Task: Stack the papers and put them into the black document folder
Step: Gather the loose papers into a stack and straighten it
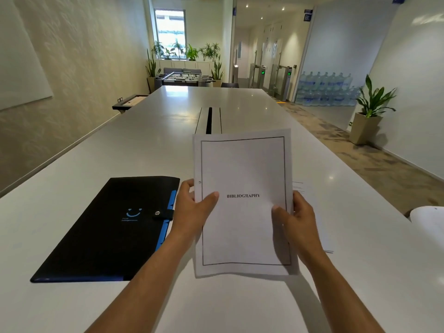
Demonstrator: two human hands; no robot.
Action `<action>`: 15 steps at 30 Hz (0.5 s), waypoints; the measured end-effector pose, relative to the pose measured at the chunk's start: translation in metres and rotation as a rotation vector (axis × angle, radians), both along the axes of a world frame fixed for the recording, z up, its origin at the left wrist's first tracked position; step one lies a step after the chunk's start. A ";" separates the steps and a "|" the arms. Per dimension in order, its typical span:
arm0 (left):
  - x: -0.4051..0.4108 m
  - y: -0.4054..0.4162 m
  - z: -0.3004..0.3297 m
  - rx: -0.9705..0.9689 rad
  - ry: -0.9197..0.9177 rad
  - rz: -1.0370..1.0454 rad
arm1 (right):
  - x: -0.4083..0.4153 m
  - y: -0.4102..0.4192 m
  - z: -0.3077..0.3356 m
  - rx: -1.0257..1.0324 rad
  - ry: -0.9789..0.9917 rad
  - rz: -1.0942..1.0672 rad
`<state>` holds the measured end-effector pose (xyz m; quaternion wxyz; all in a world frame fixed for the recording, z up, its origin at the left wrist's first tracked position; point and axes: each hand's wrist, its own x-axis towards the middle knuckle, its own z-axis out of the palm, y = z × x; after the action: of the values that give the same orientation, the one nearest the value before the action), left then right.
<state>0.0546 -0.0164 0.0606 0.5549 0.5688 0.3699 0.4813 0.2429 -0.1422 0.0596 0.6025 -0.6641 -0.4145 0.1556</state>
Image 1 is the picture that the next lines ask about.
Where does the stack of white papers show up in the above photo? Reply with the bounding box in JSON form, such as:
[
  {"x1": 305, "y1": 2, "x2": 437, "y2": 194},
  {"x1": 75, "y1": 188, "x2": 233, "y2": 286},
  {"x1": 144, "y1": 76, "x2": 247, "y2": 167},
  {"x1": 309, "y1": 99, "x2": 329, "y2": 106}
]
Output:
[{"x1": 292, "y1": 181, "x2": 336, "y2": 254}]

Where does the grey sofa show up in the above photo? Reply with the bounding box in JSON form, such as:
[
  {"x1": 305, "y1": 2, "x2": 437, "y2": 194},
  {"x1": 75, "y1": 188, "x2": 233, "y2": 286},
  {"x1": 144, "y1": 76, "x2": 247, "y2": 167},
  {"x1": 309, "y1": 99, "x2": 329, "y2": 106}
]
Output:
[{"x1": 163, "y1": 67, "x2": 202, "y2": 76}]

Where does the row of green windowsill plants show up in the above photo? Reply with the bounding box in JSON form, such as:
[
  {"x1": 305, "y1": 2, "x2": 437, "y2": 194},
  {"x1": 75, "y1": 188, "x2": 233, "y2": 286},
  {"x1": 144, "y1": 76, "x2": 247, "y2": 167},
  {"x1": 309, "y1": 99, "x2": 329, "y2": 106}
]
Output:
[{"x1": 152, "y1": 40, "x2": 221, "y2": 62}]

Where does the white wall board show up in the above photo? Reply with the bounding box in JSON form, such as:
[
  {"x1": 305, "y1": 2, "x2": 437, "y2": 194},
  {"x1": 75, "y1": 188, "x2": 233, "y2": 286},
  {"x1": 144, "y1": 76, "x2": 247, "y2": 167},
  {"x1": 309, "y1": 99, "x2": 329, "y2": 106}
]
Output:
[{"x1": 0, "y1": 0, "x2": 53, "y2": 111}]

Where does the person's left forearm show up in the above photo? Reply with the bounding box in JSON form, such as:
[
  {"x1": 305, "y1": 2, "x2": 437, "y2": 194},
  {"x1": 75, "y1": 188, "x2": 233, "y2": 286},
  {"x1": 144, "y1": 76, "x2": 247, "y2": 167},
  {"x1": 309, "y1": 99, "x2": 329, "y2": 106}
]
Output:
[{"x1": 84, "y1": 228, "x2": 203, "y2": 333}]

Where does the stack of blue water bottles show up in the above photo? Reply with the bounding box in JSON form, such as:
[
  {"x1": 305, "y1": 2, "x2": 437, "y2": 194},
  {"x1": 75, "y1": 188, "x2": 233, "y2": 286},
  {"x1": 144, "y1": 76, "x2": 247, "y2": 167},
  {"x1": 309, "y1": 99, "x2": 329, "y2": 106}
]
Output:
[{"x1": 295, "y1": 71, "x2": 363, "y2": 107}]

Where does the person's left hand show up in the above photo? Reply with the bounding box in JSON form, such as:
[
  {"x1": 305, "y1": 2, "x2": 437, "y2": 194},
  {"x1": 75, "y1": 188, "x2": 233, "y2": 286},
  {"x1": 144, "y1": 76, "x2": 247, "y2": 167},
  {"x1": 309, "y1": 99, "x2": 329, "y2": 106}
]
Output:
[{"x1": 171, "y1": 179, "x2": 220, "y2": 242}]

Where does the white rounded chair back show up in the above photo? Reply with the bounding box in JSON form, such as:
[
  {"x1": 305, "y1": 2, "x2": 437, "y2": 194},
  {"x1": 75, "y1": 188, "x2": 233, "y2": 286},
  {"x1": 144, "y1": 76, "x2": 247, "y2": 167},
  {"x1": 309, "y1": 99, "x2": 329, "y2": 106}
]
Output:
[{"x1": 409, "y1": 206, "x2": 444, "y2": 254}]

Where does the foosball table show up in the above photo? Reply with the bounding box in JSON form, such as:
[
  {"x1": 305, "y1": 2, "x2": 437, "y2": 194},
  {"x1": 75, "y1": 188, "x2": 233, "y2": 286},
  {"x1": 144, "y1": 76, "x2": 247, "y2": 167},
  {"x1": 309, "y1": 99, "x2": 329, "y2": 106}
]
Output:
[{"x1": 155, "y1": 72, "x2": 214, "y2": 88}]

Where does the tall snake plant in pot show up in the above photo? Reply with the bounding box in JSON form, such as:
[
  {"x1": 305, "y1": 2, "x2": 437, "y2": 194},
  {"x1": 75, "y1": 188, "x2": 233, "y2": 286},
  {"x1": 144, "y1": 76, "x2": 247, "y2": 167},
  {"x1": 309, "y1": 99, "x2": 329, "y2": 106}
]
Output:
[
  {"x1": 145, "y1": 48, "x2": 162, "y2": 93},
  {"x1": 210, "y1": 55, "x2": 225, "y2": 88}
]

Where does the person's right forearm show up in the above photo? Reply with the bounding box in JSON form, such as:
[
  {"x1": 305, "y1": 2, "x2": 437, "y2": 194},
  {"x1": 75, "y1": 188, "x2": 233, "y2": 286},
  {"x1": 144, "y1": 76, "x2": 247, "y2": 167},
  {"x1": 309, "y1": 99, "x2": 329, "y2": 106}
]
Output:
[{"x1": 299, "y1": 247, "x2": 385, "y2": 333}]

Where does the potted plant in beige planter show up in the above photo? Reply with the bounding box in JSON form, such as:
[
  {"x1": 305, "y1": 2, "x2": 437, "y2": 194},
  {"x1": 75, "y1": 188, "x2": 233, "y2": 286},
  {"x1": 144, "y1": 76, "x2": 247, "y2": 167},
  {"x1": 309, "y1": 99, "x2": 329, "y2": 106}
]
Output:
[{"x1": 349, "y1": 74, "x2": 397, "y2": 145}]

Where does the access turnstile gate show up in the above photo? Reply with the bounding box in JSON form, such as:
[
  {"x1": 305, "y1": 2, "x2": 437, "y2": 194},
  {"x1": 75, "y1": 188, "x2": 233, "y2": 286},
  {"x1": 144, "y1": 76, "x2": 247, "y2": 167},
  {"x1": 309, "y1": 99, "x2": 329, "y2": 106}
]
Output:
[
  {"x1": 249, "y1": 50, "x2": 267, "y2": 89},
  {"x1": 269, "y1": 52, "x2": 297, "y2": 102}
]

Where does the black document folder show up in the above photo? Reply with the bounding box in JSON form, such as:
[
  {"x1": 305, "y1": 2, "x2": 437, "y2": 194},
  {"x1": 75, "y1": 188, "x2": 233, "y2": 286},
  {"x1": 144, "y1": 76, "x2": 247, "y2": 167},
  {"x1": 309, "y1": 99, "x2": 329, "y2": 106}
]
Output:
[{"x1": 30, "y1": 176, "x2": 181, "y2": 283}]

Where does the white bordered paper sheet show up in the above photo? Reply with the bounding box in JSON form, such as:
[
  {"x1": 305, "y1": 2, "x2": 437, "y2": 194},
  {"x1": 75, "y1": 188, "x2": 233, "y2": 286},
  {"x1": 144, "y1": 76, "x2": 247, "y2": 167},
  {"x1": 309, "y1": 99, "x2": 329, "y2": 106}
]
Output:
[{"x1": 192, "y1": 128, "x2": 299, "y2": 278}]

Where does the person's right hand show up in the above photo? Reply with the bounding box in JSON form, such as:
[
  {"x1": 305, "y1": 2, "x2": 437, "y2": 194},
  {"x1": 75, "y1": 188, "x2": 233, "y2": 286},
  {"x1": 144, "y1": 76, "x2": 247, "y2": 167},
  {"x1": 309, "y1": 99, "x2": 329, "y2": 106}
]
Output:
[{"x1": 271, "y1": 191, "x2": 326, "y2": 267}]

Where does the white low cabinet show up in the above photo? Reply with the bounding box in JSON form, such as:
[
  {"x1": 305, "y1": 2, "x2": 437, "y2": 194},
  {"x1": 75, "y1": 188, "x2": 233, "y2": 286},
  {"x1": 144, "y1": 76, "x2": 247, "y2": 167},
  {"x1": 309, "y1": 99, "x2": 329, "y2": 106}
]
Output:
[{"x1": 155, "y1": 59, "x2": 222, "y2": 76}]

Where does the window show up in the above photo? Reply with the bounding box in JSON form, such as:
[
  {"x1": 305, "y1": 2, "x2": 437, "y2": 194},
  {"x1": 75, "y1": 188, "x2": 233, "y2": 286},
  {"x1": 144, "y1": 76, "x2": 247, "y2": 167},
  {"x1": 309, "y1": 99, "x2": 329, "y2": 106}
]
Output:
[{"x1": 154, "y1": 9, "x2": 187, "y2": 52}]

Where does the black side table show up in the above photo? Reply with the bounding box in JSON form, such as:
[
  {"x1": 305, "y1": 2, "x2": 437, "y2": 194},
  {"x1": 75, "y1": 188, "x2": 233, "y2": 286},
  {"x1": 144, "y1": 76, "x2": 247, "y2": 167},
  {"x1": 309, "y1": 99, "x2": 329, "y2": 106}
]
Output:
[{"x1": 112, "y1": 94, "x2": 150, "y2": 111}]

